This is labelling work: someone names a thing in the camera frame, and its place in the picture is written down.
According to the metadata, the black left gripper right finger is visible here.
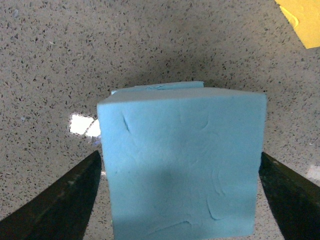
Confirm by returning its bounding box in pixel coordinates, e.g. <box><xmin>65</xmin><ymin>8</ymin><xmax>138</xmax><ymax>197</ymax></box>
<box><xmin>258</xmin><ymin>152</ymin><xmax>320</xmax><ymax>240</ymax></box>

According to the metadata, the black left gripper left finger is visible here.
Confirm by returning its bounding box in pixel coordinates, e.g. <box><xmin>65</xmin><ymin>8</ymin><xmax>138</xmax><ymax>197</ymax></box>
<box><xmin>0</xmin><ymin>151</ymin><xmax>102</xmax><ymax>240</ymax></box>

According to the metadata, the light blue foam block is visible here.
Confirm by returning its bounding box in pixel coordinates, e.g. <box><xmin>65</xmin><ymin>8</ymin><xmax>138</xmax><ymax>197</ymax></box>
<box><xmin>97</xmin><ymin>87</ymin><xmax>267</xmax><ymax>240</ymax></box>
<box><xmin>111</xmin><ymin>81</ymin><xmax>204</xmax><ymax>95</ymax></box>

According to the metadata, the yellow foam block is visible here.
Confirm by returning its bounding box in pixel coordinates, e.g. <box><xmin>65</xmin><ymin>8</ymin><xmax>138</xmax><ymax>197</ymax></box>
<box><xmin>275</xmin><ymin>0</ymin><xmax>320</xmax><ymax>49</ymax></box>

